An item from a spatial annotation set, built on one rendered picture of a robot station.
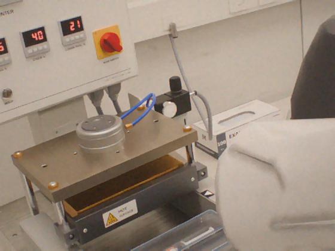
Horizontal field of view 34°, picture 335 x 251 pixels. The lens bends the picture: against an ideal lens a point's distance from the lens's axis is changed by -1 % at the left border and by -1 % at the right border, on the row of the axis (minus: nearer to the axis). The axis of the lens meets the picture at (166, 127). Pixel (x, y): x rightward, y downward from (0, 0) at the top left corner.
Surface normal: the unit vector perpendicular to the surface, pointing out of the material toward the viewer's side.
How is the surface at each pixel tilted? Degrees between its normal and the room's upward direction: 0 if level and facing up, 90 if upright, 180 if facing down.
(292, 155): 56
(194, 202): 90
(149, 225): 0
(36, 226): 0
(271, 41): 90
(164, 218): 0
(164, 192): 90
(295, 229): 96
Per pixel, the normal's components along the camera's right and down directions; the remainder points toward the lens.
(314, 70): -0.91, 0.09
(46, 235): -0.14, -0.90
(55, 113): 0.56, 0.27
